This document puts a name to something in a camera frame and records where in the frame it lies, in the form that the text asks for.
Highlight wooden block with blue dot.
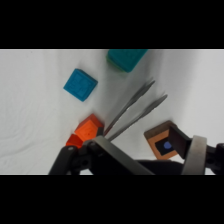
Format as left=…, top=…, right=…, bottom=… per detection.
left=143, top=120, right=181, bottom=161

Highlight blue cube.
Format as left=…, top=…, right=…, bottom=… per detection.
left=63, top=68, right=99, bottom=103

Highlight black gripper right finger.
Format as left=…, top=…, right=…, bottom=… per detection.
left=167, top=125, right=224, bottom=176

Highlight metal tongs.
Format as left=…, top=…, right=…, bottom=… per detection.
left=103, top=78, right=169, bottom=142

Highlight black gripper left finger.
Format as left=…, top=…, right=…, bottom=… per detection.
left=48, top=134, right=155, bottom=176

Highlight orange cube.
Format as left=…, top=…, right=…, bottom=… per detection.
left=74, top=113, right=105, bottom=142

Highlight teal cube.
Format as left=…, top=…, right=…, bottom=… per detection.
left=106, top=49, right=149, bottom=74

